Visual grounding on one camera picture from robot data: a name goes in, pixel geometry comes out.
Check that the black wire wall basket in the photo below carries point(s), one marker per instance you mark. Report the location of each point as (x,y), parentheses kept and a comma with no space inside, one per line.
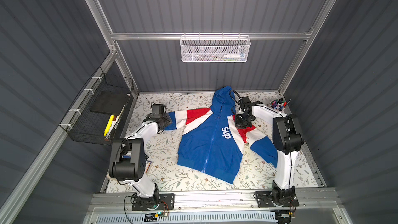
(98,116)

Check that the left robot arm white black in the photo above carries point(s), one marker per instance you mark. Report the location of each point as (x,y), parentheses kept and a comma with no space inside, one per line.
(128,161)

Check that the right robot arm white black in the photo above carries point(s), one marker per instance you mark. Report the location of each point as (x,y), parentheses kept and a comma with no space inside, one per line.
(281,150)

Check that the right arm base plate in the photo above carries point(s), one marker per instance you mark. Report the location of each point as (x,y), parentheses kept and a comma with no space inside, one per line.
(264,199)

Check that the blue red white jacket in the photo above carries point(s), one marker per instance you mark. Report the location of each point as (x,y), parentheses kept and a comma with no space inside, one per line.
(212,144)

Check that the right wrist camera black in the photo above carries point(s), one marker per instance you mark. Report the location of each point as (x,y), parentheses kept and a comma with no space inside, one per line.
(245,102)

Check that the yellow marker in basket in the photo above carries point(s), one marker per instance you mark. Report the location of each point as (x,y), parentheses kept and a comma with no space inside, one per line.
(109,125)

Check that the black notebook in basket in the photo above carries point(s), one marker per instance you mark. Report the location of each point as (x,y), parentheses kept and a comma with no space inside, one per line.
(110,103)

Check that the white wire mesh basket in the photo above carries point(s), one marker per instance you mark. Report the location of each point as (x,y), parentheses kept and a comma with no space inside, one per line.
(214,48)

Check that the blue picture book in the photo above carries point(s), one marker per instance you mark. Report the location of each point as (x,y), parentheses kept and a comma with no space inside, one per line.
(147,166)

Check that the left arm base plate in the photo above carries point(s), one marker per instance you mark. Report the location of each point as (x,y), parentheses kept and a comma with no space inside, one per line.
(163,201)

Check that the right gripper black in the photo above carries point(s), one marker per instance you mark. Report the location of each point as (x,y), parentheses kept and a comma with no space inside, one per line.
(242,122)

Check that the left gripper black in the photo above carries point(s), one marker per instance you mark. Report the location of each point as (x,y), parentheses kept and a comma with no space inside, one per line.
(165,120)

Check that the floral table mat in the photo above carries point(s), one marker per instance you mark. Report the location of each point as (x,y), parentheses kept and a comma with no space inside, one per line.
(254,172)

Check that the pink pen cup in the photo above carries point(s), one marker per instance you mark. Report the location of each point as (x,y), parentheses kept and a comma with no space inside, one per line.
(279,104)

